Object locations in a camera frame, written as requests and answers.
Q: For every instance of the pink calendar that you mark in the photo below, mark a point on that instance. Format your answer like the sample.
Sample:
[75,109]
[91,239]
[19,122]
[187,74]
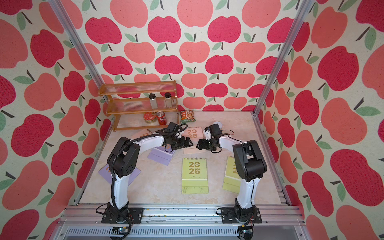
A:
[141,133]
[195,134]

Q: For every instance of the glass spice jar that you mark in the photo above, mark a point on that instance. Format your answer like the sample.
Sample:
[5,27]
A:
[153,101]
[168,100]

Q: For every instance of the wooden three-tier shelf rack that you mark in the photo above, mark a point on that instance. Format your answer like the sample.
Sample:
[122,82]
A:
[127,103]

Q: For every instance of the small yellow pull-tab can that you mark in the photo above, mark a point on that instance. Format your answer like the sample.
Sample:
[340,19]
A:
[218,123]

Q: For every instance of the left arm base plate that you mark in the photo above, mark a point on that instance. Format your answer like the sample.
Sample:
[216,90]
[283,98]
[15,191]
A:
[112,216]

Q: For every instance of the purple calendar left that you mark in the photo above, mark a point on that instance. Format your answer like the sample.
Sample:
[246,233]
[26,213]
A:
[105,173]

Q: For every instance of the green calendar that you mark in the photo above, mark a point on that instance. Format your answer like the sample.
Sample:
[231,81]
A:
[195,176]
[232,180]

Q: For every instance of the left glass spice jar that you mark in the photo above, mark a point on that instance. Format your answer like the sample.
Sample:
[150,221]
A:
[153,101]

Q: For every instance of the red soda can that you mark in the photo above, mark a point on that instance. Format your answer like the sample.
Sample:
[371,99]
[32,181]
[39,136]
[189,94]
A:
[161,118]

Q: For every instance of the right glass spice jar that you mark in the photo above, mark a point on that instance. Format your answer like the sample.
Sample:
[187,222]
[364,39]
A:
[168,100]

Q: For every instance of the purple calendar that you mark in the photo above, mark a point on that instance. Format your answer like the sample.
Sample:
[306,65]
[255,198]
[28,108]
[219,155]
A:
[162,155]
[105,173]

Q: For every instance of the purple calendar centre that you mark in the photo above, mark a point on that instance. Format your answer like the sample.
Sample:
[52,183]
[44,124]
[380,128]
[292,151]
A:
[162,155]

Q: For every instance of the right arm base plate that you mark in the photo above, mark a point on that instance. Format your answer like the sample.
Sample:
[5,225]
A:
[240,216]

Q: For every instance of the left aluminium corner post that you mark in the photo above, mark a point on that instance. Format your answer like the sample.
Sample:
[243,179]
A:
[71,31]

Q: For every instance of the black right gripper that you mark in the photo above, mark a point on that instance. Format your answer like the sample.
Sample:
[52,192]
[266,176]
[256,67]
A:
[203,144]

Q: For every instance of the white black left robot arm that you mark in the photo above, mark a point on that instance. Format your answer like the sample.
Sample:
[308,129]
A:
[123,160]

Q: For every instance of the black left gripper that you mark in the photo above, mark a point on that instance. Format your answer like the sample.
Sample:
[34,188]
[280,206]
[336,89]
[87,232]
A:
[183,144]

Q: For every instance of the green orange snack packet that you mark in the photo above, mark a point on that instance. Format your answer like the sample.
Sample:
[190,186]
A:
[187,116]

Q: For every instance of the aluminium corner post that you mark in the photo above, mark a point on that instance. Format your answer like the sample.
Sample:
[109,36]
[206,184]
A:
[71,31]
[302,13]

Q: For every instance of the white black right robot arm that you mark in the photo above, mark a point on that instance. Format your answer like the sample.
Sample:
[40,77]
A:
[250,166]

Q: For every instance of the flat red tin can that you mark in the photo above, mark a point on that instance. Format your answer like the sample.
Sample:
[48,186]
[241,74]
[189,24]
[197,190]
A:
[150,117]

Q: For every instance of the aluminium front rail frame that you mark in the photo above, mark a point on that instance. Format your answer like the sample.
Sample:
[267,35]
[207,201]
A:
[182,222]

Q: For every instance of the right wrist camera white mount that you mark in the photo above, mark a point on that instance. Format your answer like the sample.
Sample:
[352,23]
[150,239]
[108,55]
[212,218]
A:
[207,133]

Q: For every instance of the right aluminium corner post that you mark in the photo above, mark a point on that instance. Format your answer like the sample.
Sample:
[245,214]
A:
[302,13]

